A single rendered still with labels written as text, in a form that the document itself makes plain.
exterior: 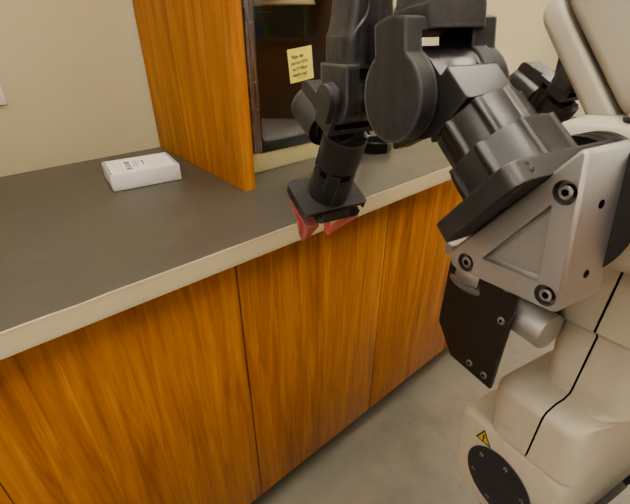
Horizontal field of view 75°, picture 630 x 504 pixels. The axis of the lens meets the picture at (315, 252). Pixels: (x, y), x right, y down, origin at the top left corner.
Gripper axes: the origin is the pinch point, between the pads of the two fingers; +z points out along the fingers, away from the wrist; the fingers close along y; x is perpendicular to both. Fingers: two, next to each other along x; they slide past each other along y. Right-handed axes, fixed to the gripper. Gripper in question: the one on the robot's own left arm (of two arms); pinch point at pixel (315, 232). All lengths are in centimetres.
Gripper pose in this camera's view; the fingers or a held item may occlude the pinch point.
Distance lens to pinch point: 66.0
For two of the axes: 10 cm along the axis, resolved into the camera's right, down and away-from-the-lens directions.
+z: -2.0, 6.0, 7.8
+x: 4.3, 7.6, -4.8
